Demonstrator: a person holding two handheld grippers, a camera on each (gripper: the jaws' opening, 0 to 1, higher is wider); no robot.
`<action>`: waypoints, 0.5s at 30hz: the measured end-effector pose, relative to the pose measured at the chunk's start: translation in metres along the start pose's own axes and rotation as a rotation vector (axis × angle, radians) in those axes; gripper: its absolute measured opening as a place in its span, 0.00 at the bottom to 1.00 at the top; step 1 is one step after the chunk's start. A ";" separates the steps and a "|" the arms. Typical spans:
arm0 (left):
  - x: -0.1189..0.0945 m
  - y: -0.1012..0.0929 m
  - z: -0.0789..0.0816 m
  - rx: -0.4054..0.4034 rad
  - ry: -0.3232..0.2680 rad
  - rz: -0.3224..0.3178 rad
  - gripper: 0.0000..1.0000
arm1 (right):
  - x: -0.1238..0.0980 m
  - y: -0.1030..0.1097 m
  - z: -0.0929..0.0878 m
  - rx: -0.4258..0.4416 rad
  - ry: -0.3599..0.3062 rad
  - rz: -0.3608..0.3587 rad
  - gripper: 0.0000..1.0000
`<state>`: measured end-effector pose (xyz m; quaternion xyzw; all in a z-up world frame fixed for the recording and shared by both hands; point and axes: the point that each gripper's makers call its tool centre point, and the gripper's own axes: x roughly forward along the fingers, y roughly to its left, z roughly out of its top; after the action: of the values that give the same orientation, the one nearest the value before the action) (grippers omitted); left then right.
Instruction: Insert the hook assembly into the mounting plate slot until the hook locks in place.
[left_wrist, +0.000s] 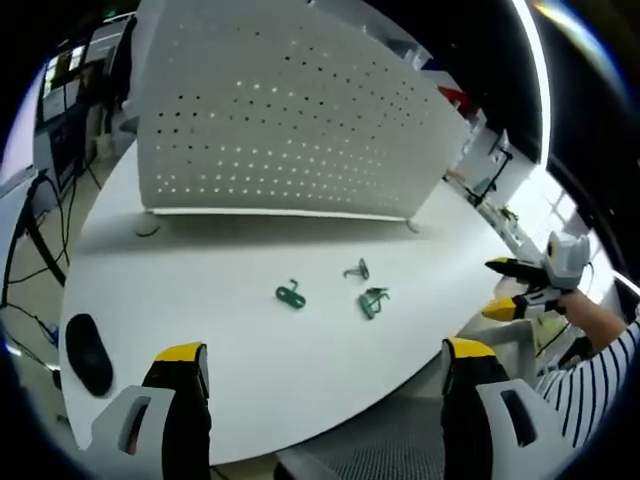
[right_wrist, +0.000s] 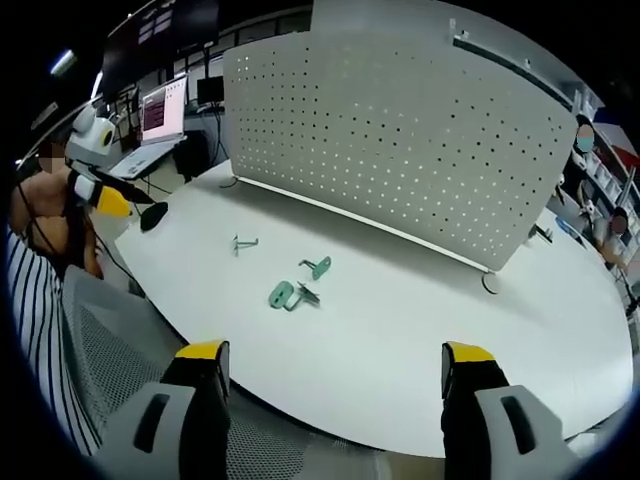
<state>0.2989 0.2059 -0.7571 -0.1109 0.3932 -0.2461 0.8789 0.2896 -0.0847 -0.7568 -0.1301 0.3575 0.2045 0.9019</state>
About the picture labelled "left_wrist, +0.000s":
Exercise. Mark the white round plate foot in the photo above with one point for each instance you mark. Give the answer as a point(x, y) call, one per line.
point(146, 227)

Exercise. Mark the grey mesh chair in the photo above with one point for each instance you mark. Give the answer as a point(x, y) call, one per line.
point(370, 450)

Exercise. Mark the black desk lamp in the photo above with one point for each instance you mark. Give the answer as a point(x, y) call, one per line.
point(492, 170)

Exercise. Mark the black computer mouse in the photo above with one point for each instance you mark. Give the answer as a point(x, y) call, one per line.
point(89, 355)

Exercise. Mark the green hook assembly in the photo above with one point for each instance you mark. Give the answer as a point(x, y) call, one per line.
point(290, 296)
point(372, 301)

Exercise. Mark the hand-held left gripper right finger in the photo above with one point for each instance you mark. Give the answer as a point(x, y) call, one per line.
point(487, 410)

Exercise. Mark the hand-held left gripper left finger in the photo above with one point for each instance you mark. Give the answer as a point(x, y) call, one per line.
point(172, 415)

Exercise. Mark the person's right hand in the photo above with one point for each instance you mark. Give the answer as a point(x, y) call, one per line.
point(582, 312)

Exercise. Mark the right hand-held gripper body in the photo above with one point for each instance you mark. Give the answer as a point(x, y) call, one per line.
point(566, 265)

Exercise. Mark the computer monitor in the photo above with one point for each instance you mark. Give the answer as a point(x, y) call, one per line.
point(62, 107)

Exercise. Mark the white perforated mounting plate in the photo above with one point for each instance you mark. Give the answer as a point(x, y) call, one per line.
point(280, 130)

